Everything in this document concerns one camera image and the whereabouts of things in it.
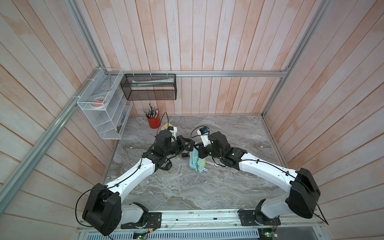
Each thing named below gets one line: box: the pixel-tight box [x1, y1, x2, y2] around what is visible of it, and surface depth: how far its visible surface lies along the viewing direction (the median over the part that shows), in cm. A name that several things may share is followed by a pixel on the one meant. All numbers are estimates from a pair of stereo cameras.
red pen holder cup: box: [146, 113, 161, 129], surface depth 110 cm
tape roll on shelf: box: [89, 97, 106, 109], surface depth 75 cm
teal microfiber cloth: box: [189, 147, 206, 174], surface depth 82 cm
